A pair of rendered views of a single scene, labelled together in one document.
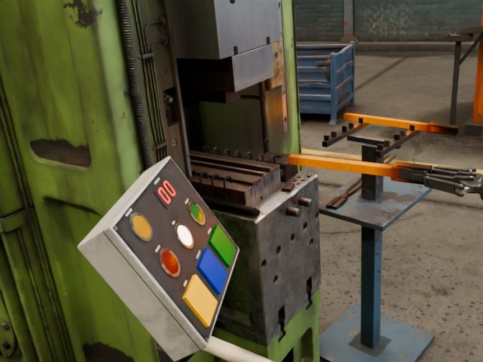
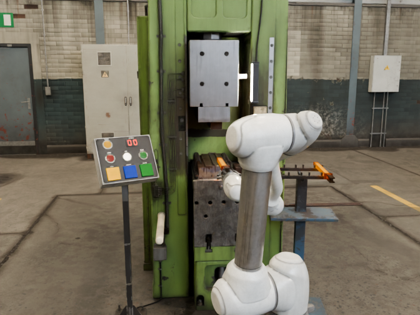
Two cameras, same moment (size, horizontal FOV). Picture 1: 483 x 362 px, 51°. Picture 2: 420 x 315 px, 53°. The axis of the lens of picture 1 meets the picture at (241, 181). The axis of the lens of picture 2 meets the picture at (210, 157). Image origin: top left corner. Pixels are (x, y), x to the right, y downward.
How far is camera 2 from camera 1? 2.02 m
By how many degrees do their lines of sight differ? 47
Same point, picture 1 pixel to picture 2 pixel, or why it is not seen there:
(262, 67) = (220, 115)
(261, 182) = (212, 168)
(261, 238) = (195, 189)
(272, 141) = not seen: hidden behind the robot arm
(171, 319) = (99, 172)
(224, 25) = (195, 94)
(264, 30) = (224, 100)
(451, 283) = not seen: outside the picture
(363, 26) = not seen: outside the picture
